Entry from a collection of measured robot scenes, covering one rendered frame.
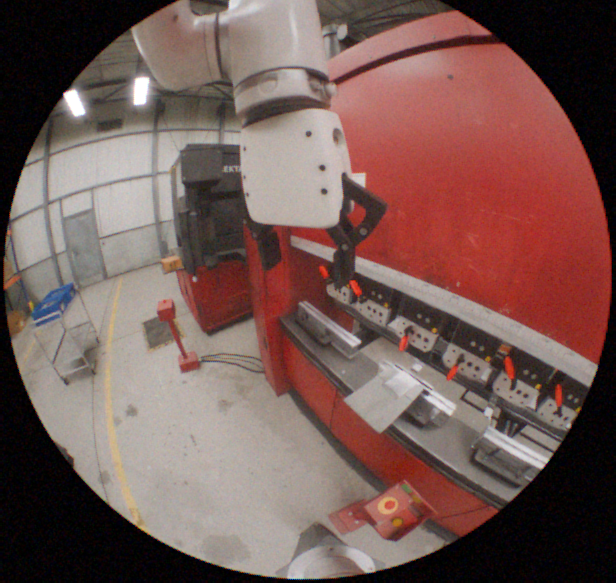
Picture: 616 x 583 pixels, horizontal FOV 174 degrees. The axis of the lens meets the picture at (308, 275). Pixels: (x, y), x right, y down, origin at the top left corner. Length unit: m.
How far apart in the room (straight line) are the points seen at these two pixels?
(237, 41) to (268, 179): 0.13
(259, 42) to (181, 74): 0.07
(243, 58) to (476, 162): 0.52
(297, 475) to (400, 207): 1.67
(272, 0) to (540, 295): 0.65
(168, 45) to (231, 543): 1.84
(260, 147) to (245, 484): 1.71
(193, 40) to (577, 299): 0.72
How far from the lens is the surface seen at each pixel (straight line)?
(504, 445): 0.95
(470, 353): 0.67
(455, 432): 0.96
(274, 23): 0.19
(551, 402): 0.75
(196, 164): 1.19
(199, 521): 1.78
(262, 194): 0.19
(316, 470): 1.66
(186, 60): 0.20
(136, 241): 7.03
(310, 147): 0.15
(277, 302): 1.28
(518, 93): 0.65
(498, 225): 0.56
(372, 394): 0.77
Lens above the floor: 1.62
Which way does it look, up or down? 22 degrees down
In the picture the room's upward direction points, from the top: straight up
